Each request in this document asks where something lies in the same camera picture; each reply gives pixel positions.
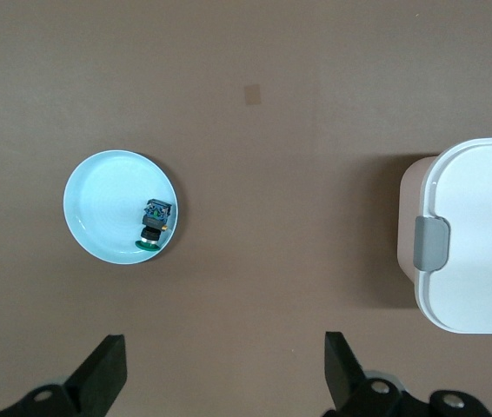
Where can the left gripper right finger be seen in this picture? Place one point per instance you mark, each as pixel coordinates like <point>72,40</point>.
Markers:
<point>350,391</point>

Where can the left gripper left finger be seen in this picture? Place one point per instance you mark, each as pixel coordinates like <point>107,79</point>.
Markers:
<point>94,382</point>

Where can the white lidded lunch box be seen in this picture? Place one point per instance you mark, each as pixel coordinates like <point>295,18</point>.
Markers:
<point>476,260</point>

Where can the light blue round plate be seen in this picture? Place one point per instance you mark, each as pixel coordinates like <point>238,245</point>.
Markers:
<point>107,195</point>

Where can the green push button switch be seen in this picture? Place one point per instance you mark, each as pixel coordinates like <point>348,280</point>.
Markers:
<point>155,213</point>

